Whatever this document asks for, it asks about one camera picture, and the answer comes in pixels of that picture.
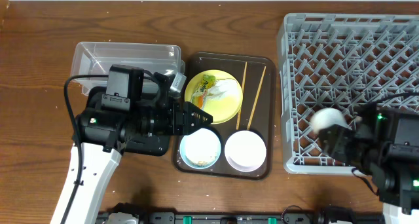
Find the grey plastic dishwasher rack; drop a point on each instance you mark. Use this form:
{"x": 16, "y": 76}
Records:
{"x": 341, "y": 61}

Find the dark brown serving tray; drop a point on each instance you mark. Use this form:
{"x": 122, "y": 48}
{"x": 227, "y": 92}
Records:
{"x": 263, "y": 120}

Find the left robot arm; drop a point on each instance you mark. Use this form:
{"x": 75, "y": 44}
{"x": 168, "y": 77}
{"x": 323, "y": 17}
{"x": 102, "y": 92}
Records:
{"x": 90, "y": 171}

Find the yellow round plate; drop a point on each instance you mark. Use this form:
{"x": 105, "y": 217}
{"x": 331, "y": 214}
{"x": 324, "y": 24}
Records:
{"x": 221, "y": 110}

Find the green orange snack wrapper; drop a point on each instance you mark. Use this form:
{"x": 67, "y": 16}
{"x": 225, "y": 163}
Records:
{"x": 200, "y": 92}

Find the white tissue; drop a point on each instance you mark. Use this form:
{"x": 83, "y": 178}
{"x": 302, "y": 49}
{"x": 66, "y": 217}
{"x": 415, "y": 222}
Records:
{"x": 223, "y": 88}

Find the clear plastic waste bin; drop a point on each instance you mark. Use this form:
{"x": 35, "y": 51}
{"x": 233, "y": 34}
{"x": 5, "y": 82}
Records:
{"x": 95, "y": 58}

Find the wooden chopstick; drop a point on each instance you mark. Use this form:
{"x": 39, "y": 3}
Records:
{"x": 256, "y": 99}
{"x": 242, "y": 87}

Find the pale pink bowl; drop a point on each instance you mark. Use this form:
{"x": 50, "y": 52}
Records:
{"x": 245, "y": 151}

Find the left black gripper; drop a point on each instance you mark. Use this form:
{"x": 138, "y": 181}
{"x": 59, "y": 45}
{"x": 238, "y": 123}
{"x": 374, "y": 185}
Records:
{"x": 186, "y": 121}

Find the black plastic tray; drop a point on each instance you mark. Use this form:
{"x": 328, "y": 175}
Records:
{"x": 122, "y": 131}

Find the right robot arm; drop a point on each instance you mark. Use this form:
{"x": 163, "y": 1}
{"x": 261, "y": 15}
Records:
{"x": 384, "y": 145}

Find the light blue bowl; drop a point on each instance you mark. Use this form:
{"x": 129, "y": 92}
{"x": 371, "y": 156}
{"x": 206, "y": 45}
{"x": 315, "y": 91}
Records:
{"x": 201, "y": 149}

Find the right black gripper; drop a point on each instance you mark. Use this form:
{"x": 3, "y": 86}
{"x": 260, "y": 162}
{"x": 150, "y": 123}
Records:
{"x": 337, "y": 140}

